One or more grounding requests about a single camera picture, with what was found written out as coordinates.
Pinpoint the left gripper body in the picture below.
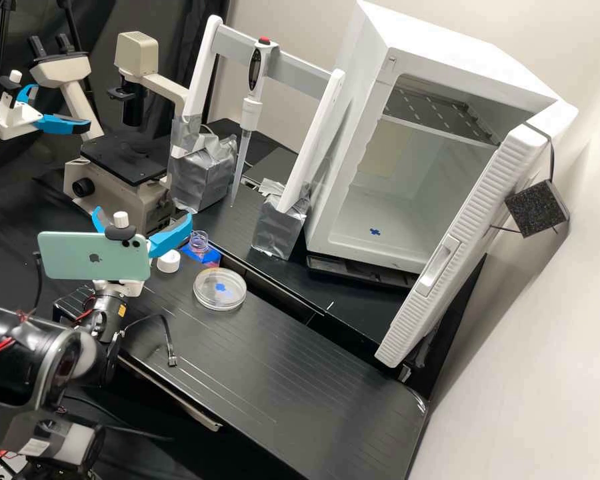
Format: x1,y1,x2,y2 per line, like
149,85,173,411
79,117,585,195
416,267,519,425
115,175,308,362
0,97,45,141

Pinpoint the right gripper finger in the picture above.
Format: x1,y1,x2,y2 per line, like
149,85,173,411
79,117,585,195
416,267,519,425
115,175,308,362
91,205,112,234
147,212,194,259

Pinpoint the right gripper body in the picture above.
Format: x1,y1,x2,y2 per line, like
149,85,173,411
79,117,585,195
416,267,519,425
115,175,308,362
91,279,146,299

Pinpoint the small bottle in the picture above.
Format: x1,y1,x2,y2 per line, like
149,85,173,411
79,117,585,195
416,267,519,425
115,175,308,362
189,229,211,259

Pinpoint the blue bottle holder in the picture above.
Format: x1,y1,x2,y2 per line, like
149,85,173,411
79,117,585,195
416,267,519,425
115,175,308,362
179,243,223,267

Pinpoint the white cap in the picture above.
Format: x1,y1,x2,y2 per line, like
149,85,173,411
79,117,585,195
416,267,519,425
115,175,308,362
157,249,183,275

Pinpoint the cream microscope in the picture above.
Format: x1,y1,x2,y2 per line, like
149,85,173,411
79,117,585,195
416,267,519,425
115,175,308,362
27,31,192,237

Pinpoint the petri dish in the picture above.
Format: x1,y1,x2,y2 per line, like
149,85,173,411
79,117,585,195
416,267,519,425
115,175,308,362
193,267,248,312

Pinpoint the white pipette stand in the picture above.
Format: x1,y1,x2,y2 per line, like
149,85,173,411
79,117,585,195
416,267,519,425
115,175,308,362
167,14,349,261

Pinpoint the pipette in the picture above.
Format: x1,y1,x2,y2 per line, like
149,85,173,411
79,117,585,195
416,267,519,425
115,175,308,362
229,37,280,209

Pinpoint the incubator door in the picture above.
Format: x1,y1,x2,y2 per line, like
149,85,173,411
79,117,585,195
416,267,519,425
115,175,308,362
374,121,571,369

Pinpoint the white incubator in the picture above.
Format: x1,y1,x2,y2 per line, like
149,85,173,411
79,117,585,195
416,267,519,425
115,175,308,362
301,0,580,277

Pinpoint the right wrist camera phone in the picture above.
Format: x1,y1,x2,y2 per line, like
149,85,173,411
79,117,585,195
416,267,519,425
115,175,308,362
36,210,153,284

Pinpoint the black cable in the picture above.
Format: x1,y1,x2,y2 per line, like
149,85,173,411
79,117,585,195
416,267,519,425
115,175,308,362
31,251,45,309
111,313,179,367

